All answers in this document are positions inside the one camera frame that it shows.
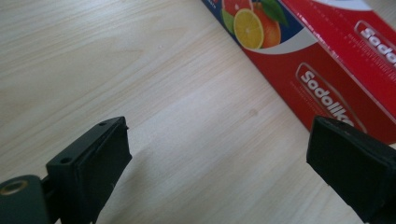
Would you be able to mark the red fruit-print box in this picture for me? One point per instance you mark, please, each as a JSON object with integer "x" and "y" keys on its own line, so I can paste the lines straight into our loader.
{"x": 327, "y": 56}

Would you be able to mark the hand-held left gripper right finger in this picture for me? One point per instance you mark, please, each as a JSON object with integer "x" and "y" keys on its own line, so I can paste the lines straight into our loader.
{"x": 351, "y": 165}

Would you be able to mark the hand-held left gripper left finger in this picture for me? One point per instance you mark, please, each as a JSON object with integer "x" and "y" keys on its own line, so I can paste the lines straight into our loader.
{"x": 93, "y": 168}

